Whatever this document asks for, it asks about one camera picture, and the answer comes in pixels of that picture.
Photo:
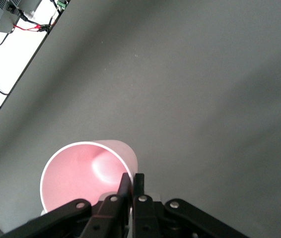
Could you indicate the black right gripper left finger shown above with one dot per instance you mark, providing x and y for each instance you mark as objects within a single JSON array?
[{"x": 93, "y": 220}]

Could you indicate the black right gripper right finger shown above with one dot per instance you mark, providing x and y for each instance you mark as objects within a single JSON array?
[{"x": 170, "y": 220}]

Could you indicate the pink plastic cup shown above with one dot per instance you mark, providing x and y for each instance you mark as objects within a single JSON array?
[{"x": 76, "y": 178}]

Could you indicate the dark grey table mat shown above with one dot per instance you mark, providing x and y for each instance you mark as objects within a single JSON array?
[{"x": 180, "y": 99}]

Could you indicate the black adapter with green board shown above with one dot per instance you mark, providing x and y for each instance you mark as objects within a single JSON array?
[{"x": 62, "y": 4}]

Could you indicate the grey electronics boxes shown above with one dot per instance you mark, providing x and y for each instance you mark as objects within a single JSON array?
[{"x": 4, "y": 15}]

